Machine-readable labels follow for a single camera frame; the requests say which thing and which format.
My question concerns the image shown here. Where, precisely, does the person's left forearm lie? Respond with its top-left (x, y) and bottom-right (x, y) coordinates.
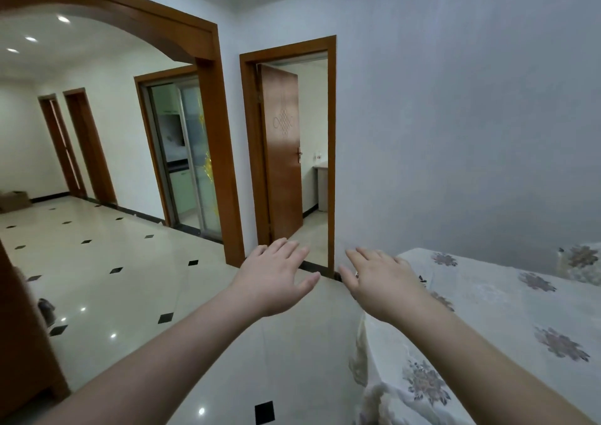
top-left (35, 289), bottom-right (264, 425)

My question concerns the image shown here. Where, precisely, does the person's left hand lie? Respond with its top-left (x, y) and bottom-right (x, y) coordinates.
top-left (229, 238), bottom-right (321, 318)

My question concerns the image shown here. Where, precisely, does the white floral tablecloth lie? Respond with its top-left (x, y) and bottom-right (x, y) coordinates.
top-left (348, 243), bottom-right (601, 425)

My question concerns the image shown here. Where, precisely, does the white desk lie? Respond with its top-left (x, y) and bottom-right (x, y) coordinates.
top-left (314, 160), bottom-right (328, 213)

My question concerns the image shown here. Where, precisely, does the person's right forearm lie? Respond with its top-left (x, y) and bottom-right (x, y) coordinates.
top-left (392, 293), bottom-right (599, 425)

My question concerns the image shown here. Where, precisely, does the person's right hand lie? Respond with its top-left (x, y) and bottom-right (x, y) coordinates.
top-left (338, 247), bottom-right (429, 324)

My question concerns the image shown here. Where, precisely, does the pale green kitchen cabinet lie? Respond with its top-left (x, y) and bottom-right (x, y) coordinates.
top-left (168, 168), bottom-right (197, 216)

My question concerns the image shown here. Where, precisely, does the wide wooden door frame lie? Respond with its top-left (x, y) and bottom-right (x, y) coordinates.
top-left (134, 64), bottom-right (203, 229)

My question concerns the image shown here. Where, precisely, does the narrow wooden door frame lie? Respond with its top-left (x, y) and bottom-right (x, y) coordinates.
top-left (62, 88), bottom-right (118, 206)
top-left (38, 94), bottom-right (87, 199)

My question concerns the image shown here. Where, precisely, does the sliding glass door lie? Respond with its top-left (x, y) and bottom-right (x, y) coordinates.
top-left (179, 82), bottom-right (223, 241)

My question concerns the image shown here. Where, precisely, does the dark grey slipper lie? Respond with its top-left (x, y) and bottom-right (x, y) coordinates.
top-left (37, 298), bottom-right (57, 329)

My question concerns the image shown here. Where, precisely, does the wooden archway frame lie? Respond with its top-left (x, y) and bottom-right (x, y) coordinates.
top-left (0, 0), bottom-right (246, 268)

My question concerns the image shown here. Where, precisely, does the brown cardboard box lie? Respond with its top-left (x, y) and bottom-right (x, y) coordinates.
top-left (0, 190), bottom-right (33, 213)

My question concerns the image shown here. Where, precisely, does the wooden door with knot carving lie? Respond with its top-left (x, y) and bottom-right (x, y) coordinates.
top-left (259, 64), bottom-right (304, 243)

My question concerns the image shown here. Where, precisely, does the brown wooden cabinet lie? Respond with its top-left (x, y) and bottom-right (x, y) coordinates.
top-left (0, 239), bottom-right (71, 422)

